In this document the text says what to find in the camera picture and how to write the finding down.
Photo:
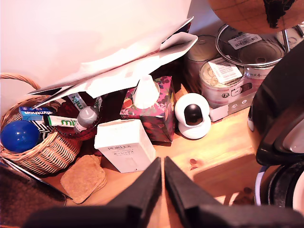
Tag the white cardboard tray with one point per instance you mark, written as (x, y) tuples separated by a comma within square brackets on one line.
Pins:
[(228, 110)]

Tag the small blue medicine box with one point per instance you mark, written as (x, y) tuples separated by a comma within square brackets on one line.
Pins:
[(33, 113)]

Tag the small bottle with grey cap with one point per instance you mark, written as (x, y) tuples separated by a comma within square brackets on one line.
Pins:
[(86, 117)]

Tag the dark brown mat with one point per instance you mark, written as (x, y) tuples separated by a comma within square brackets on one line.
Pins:
[(21, 194)]

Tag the floral tissue box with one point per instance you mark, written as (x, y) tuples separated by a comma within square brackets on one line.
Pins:
[(156, 114)]

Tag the white Porlex carton box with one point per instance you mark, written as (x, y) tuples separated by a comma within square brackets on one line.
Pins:
[(126, 145)]

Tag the white tissue sheet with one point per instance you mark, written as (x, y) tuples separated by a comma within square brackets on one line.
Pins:
[(146, 92)]

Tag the shiny blue ball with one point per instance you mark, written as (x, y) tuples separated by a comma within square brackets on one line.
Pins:
[(20, 136)]

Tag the black rice cooker lid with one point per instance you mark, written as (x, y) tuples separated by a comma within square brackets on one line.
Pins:
[(280, 95)]

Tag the white round security camera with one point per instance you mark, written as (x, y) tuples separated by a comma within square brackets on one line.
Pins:
[(193, 116)]

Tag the stack of cork coasters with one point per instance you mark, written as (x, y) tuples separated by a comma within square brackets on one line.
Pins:
[(83, 178)]

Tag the brown globe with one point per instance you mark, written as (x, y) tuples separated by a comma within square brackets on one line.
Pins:
[(249, 14)]

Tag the glass pot lid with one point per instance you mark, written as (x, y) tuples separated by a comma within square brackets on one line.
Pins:
[(251, 51)]

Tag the woven wicker basket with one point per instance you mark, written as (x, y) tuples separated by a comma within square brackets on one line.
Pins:
[(47, 154)]

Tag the white tube with green print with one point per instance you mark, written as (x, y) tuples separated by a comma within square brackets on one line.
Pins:
[(63, 121), (77, 101)]

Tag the black white striped packet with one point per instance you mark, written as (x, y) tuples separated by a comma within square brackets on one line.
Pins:
[(46, 129)]

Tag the metal globe stand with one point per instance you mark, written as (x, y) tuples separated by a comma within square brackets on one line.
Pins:
[(285, 40)]

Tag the tin can with barcode sticker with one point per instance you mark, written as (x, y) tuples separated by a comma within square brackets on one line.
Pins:
[(221, 85)]

